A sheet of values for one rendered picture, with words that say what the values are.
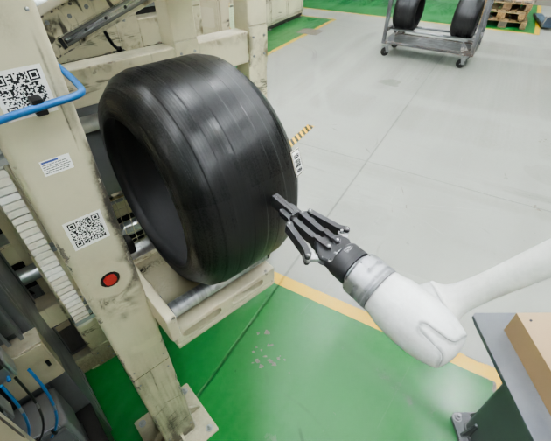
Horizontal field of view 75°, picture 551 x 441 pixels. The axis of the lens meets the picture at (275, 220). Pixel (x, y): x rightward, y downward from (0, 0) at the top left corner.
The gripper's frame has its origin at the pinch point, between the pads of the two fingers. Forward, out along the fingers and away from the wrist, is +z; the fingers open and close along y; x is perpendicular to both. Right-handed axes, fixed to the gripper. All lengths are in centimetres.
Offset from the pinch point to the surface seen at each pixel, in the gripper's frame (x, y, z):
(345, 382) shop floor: 122, -37, -24
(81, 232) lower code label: 4.9, 35.4, 23.1
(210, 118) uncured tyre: -15.2, 6.7, 17.2
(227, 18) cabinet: 114, -264, 382
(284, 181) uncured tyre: -2.2, -4.1, 4.8
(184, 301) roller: 34.0, 20.5, 12.4
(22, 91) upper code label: -24.0, 34.4, 27.1
